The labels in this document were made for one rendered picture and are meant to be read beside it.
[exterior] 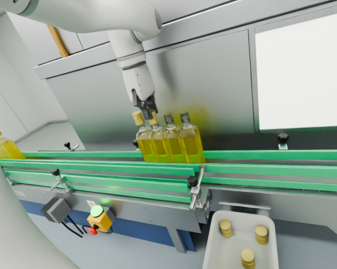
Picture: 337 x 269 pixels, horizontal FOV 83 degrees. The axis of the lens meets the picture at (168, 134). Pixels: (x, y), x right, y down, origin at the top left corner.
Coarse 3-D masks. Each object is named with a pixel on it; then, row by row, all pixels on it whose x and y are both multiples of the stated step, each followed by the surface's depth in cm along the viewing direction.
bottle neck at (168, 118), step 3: (165, 114) 63; (168, 114) 64; (171, 114) 62; (165, 117) 62; (168, 117) 62; (171, 117) 62; (165, 120) 63; (168, 120) 62; (171, 120) 62; (168, 123) 63; (171, 123) 63; (168, 126) 63; (171, 126) 63; (174, 126) 64
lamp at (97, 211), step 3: (93, 207) 77; (96, 207) 76; (99, 207) 76; (93, 210) 75; (96, 210) 75; (99, 210) 75; (102, 210) 77; (93, 213) 74; (96, 213) 74; (99, 213) 75; (93, 216) 75; (96, 216) 75
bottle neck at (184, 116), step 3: (186, 111) 61; (180, 114) 60; (183, 114) 59; (186, 114) 59; (180, 117) 61; (183, 117) 59; (186, 117) 60; (189, 117) 61; (183, 120) 60; (186, 120) 60; (189, 120) 60; (183, 123) 61; (186, 123) 60; (189, 123) 61; (183, 126) 62; (186, 126) 61; (189, 126) 61
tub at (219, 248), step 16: (240, 224) 60; (256, 224) 57; (272, 224) 53; (208, 240) 54; (224, 240) 60; (240, 240) 59; (272, 240) 50; (208, 256) 51; (224, 256) 56; (240, 256) 55; (256, 256) 54; (272, 256) 47
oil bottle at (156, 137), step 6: (150, 132) 67; (156, 132) 66; (162, 132) 66; (150, 138) 67; (156, 138) 66; (162, 138) 65; (156, 144) 67; (162, 144) 66; (156, 150) 69; (162, 150) 68; (156, 156) 71; (162, 156) 70; (168, 156) 69; (162, 162) 71; (168, 162) 70
